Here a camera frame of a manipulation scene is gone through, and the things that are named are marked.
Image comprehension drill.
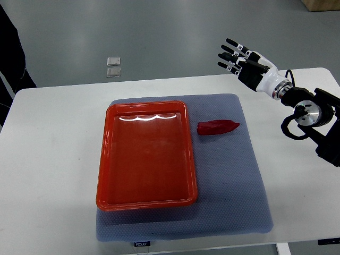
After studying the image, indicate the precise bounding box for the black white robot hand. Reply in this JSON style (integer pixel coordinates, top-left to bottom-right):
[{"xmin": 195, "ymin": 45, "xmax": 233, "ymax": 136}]
[{"xmin": 218, "ymin": 38, "xmax": 293, "ymax": 100}]

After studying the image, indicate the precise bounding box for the red pepper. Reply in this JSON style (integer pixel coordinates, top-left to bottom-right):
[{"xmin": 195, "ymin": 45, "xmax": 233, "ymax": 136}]
[{"xmin": 197, "ymin": 120, "xmax": 240, "ymax": 135}]

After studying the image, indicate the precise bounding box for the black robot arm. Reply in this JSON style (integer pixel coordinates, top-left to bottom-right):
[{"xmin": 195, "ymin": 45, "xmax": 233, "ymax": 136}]
[{"xmin": 279, "ymin": 70, "xmax": 339, "ymax": 167}]

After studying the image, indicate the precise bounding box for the red plastic tray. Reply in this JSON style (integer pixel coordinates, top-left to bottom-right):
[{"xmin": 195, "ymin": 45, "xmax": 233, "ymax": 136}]
[{"xmin": 96, "ymin": 100, "xmax": 198, "ymax": 212}]

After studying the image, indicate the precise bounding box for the cardboard box corner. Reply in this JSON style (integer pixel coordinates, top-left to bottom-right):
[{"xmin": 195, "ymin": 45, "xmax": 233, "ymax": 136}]
[{"xmin": 301, "ymin": 0, "xmax": 339, "ymax": 12}]

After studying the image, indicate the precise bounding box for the grey blue mesh mat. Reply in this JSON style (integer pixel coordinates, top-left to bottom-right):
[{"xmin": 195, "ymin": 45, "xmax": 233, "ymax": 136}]
[{"xmin": 96, "ymin": 93, "xmax": 273, "ymax": 242}]

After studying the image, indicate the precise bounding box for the lower metal floor plate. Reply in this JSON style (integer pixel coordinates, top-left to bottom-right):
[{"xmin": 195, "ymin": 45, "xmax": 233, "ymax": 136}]
[{"xmin": 106, "ymin": 67, "xmax": 121, "ymax": 78}]

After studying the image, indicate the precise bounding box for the metal floor plate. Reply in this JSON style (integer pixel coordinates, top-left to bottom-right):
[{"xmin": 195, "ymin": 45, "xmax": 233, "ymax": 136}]
[
  {"xmin": 107, "ymin": 56, "xmax": 121, "ymax": 66},
  {"xmin": 106, "ymin": 67, "xmax": 121, "ymax": 78}
]

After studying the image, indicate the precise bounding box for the upper metal floor plate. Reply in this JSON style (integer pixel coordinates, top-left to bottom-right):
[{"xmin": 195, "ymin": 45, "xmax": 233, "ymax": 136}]
[{"xmin": 107, "ymin": 56, "xmax": 121, "ymax": 66}]

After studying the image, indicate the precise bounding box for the white table leg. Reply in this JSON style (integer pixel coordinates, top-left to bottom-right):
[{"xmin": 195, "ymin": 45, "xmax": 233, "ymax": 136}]
[{"xmin": 276, "ymin": 243, "xmax": 291, "ymax": 255}]

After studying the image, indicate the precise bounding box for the black table control panel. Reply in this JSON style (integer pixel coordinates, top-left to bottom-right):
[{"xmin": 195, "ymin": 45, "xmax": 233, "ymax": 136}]
[{"xmin": 317, "ymin": 238, "xmax": 340, "ymax": 245}]

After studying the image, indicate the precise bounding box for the black table label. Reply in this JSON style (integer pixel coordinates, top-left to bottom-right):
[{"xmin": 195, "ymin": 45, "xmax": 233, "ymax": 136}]
[{"xmin": 134, "ymin": 241, "xmax": 151, "ymax": 248}]

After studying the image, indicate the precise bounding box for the person in black clothes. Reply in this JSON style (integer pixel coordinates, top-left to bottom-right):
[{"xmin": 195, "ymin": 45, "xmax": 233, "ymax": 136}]
[{"xmin": 0, "ymin": 4, "xmax": 37, "ymax": 128}]

